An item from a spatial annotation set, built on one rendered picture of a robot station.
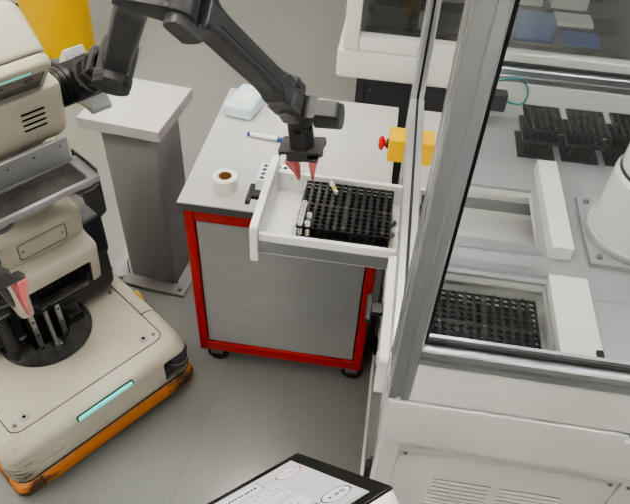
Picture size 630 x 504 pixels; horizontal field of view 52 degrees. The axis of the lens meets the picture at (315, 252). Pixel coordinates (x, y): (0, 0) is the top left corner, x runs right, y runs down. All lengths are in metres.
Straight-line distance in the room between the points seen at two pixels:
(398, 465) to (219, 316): 0.96
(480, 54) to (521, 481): 0.93
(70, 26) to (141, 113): 1.86
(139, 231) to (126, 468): 0.85
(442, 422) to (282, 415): 1.09
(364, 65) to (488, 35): 1.55
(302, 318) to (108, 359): 0.61
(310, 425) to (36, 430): 0.84
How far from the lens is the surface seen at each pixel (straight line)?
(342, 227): 1.52
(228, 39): 1.15
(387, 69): 2.26
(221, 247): 1.91
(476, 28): 0.72
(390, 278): 1.37
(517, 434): 1.25
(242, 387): 2.31
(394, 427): 1.25
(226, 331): 2.20
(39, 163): 1.50
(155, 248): 2.51
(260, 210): 1.51
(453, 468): 1.39
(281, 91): 1.30
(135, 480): 2.18
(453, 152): 0.79
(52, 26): 3.98
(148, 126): 2.12
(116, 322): 2.17
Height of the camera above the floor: 1.91
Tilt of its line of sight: 44 degrees down
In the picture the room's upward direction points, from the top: 4 degrees clockwise
